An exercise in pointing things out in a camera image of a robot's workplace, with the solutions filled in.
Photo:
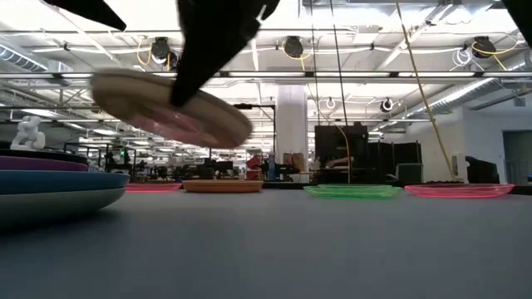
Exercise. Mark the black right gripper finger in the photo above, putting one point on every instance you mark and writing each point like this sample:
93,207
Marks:
187,74

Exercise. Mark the beige plastic plate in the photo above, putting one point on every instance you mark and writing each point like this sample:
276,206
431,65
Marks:
124,99

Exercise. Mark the orange plastic plate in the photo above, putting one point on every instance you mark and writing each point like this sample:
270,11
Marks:
222,187

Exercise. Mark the pink transparent plastic plate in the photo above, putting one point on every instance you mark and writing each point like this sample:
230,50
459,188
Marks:
149,187
457,192

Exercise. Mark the green transparent plastic plate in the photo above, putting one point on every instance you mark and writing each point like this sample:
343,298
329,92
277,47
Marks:
374,187
349,196

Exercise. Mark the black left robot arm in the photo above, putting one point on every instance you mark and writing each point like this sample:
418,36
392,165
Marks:
91,8

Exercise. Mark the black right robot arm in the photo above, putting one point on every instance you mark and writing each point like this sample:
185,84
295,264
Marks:
523,12

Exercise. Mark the white building column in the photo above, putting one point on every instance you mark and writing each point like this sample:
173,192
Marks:
291,124

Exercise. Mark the tall black cabinet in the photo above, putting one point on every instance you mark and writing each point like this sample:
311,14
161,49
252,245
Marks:
332,145

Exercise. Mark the white humanoid figure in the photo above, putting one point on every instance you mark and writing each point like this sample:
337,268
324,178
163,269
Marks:
28,133

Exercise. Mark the large blue plastic plate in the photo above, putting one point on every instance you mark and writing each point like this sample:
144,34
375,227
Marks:
54,182

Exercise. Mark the purple plastic plate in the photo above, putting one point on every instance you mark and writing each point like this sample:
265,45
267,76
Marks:
37,164

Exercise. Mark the large pale grey plate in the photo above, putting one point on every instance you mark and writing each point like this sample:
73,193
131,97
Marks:
50,205

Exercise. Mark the low black cabinet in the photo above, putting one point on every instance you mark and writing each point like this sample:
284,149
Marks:
386,153

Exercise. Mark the grey equipment box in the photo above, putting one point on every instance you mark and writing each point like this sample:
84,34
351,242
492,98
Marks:
409,173

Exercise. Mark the black round bin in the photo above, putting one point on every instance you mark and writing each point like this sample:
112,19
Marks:
482,171

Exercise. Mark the grey door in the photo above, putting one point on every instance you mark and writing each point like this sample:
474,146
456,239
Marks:
517,158

